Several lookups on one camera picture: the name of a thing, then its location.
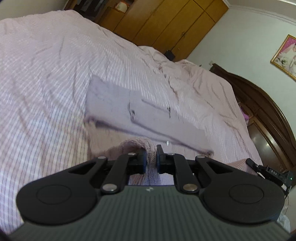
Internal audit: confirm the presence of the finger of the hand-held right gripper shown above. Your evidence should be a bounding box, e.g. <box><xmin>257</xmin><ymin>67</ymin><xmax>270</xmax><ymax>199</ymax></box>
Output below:
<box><xmin>246</xmin><ymin>158</ymin><xmax>263</xmax><ymax>173</ymax></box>

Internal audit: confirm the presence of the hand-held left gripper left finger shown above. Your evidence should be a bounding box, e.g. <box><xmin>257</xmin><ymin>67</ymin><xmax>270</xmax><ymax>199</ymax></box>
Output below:
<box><xmin>67</xmin><ymin>148</ymin><xmax>148</xmax><ymax>194</ymax></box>

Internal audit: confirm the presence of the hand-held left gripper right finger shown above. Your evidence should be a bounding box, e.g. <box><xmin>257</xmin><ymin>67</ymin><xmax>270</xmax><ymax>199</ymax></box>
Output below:
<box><xmin>157</xmin><ymin>145</ymin><xmax>234</xmax><ymax>194</ymax></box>

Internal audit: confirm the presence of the lilac knitted cardigan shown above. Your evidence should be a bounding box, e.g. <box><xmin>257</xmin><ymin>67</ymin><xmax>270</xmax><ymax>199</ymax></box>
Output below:
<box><xmin>84</xmin><ymin>74</ymin><xmax>215</xmax><ymax>186</ymax></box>

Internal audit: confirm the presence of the dark wooden headboard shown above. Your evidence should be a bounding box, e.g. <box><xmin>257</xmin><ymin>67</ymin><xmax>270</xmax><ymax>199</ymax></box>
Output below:
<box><xmin>209</xmin><ymin>63</ymin><xmax>296</xmax><ymax>186</ymax></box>

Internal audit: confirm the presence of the pink cloth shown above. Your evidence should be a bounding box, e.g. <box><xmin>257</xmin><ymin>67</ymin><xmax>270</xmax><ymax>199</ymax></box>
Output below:
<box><xmin>240</xmin><ymin>105</ymin><xmax>252</xmax><ymax>120</ymax></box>

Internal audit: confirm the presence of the bed with checked sheet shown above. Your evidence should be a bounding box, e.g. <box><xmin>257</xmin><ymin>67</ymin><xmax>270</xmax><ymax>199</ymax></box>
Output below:
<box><xmin>0</xmin><ymin>9</ymin><xmax>264</xmax><ymax>234</ymax></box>

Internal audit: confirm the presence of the wooden wardrobe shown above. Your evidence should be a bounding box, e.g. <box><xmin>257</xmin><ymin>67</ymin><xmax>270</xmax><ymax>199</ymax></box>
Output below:
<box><xmin>92</xmin><ymin>0</ymin><xmax>229</xmax><ymax>62</ymax></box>

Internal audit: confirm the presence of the framed wall picture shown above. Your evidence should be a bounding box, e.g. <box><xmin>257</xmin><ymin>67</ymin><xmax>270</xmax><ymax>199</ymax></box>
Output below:
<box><xmin>270</xmin><ymin>34</ymin><xmax>296</xmax><ymax>81</ymax></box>

